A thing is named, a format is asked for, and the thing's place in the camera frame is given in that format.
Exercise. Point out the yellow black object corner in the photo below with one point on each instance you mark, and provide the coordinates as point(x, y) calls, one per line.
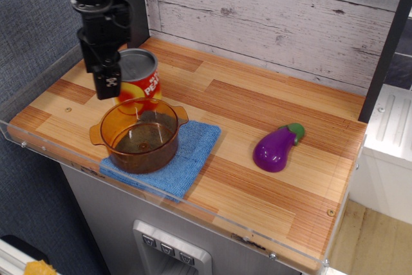
point(19, 257)

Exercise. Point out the grey cabinet with dispenser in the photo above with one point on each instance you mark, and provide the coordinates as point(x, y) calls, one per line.
point(139, 233)

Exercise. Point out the white appliance at right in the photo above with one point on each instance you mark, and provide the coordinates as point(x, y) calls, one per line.
point(382, 178)

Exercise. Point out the dark vertical post right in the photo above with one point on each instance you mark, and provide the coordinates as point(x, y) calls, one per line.
point(390, 45)

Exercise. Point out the amber glass pot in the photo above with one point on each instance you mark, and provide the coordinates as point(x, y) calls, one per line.
point(140, 135)

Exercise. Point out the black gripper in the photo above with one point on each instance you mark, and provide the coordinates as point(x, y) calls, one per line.
point(105, 27)

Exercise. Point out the purple toy eggplant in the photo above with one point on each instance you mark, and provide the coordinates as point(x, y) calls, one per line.
point(271, 152)

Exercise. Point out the blue microfiber cloth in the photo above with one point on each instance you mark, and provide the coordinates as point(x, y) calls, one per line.
point(196, 141)

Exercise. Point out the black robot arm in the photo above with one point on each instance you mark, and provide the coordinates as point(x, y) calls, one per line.
point(106, 26)

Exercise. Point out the red yellow peach can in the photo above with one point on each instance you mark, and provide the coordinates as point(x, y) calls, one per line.
point(140, 87)

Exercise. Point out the dark vertical post left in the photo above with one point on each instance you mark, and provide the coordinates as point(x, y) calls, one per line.
point(139, 24)

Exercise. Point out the dark vertical post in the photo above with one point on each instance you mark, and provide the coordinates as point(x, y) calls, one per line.
point(390, 45)
point(139, 24)

